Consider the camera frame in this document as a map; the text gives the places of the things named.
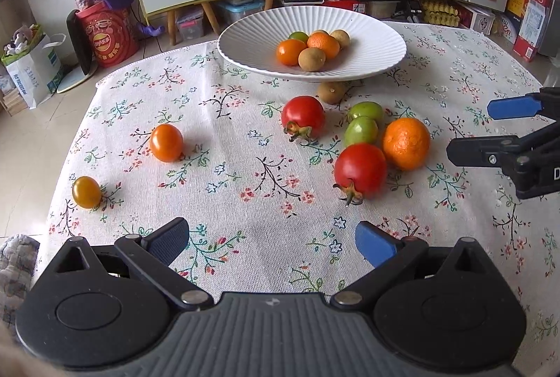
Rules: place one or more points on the green tomato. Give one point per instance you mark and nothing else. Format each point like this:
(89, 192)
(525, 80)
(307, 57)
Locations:
(361, 131)
(299, 36)
(365, 111)

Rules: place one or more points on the small clear storage box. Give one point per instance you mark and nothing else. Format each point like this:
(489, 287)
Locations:
(190, 24)

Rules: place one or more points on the yellow egg carton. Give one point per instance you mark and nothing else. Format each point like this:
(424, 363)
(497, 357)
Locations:
(439, 11)

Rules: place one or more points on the brown longan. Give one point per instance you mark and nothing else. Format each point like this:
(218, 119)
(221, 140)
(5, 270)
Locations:
(341, 38)

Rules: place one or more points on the small mandarin orange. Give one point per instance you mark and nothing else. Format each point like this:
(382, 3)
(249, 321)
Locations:
(324, 45)

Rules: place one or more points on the blue-lid clear storage box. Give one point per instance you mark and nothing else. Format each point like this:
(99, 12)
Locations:
(240, 11)

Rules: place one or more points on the floral tablecloth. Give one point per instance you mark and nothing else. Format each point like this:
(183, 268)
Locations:
(245, 149)

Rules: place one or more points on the white cardboard box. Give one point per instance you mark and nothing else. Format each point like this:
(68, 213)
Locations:
(479, 20)

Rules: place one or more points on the white ribbed plate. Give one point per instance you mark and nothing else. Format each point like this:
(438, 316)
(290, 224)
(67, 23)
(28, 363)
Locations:
(376, 40)

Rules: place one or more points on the grey quilted blanket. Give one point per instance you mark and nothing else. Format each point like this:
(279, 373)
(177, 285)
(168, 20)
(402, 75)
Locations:
(15, 272)

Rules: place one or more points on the red tomato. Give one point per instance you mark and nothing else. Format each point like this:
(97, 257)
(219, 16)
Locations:
(303, 116)
(361, 172)

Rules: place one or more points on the red box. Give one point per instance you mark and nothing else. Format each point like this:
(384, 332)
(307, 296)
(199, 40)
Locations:
(343, 5)

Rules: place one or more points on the orange tomato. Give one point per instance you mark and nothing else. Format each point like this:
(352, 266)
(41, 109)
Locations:
(290, 52)
(166, 142)

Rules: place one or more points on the red snack bucket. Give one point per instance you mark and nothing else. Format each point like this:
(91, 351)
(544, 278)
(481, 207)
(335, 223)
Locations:
(109, 40)

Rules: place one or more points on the yellow cherry tomato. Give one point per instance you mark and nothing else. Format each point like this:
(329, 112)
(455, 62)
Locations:
(86, 192)

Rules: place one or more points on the white paper shopping bag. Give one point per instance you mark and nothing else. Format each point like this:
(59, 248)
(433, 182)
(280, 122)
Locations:
(30, 75)

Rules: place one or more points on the plush toy in bag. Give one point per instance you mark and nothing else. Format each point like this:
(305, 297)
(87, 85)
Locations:
(19, 40)

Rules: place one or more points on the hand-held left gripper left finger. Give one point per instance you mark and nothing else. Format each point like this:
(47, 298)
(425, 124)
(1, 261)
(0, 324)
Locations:
(168, 241)

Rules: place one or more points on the large mandarin orange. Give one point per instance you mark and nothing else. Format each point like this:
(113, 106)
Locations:
(406, 143)

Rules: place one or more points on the brown kiwi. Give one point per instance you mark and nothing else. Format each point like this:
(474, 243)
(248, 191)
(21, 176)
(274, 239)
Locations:
(332, 91)

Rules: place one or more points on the white blue printed carton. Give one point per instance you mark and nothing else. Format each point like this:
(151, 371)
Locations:
(531, 31)

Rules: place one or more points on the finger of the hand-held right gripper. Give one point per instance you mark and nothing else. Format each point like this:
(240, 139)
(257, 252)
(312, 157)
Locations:
(512, 106)
(481, 151)

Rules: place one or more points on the black panel on white base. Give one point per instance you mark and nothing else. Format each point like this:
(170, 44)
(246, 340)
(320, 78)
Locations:
(78, 44)

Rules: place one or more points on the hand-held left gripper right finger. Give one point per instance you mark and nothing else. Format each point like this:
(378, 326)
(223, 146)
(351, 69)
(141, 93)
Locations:
(376, 243)

